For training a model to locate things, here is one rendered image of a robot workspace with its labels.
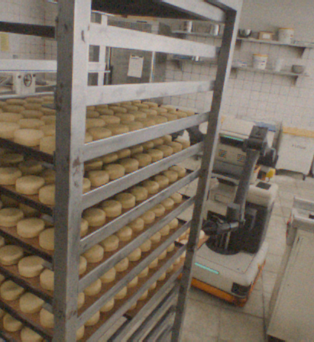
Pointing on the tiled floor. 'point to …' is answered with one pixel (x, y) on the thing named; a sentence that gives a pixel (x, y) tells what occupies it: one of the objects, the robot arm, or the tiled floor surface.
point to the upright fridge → (119, 64)
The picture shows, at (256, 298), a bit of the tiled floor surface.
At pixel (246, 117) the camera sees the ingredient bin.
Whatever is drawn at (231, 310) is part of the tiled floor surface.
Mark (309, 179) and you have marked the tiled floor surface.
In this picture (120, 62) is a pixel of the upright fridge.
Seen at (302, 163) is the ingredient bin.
